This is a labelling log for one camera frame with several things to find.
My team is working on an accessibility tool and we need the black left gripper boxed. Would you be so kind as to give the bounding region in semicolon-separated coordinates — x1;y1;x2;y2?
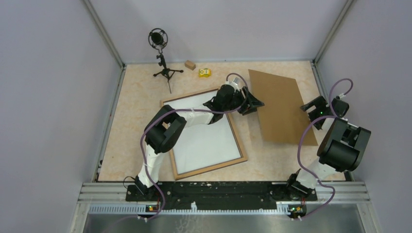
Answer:
223;86;264;116

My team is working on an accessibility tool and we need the brown cardboard backing board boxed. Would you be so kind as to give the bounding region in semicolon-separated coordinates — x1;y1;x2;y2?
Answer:
248;69;310;145

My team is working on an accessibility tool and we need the wooden picture frame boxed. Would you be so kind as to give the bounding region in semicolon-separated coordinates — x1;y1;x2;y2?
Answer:
160;87;248;181

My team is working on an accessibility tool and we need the beach landscape photo print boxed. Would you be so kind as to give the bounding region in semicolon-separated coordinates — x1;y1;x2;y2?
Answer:
164;90;242;175

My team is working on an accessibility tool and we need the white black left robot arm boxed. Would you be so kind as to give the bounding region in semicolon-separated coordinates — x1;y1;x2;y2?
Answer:
135;82;265;201

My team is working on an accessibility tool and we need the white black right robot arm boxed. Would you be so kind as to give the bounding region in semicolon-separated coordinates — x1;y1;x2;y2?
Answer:
285;96;371;200

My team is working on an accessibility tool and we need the yellow toy car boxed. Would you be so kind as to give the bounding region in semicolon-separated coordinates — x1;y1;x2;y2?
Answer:
198;68;211;78

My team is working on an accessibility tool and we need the small wooden block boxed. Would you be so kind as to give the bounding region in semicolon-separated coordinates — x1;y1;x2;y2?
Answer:
184;60;196;70

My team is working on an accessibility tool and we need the black microphone on tripod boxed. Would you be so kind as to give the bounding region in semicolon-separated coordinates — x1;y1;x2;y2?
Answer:
148;28;184;94

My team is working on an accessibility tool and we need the aluminium frame rail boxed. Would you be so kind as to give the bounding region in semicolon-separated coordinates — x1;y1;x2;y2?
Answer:
70;181;381;233

